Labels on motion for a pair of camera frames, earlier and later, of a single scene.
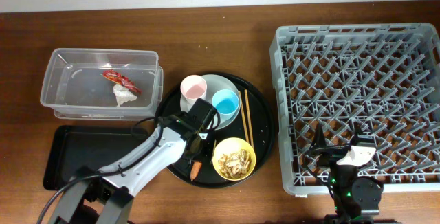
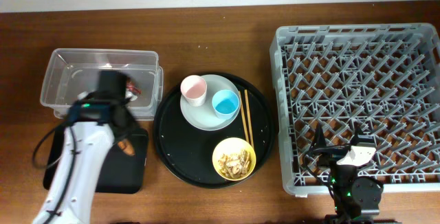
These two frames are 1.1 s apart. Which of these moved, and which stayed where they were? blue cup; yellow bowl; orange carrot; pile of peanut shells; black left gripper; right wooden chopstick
Moved: black left gripper; orange carrot
Stayed: yellow bowl; right wooden chopstick; blue cup; pile of peanut shells
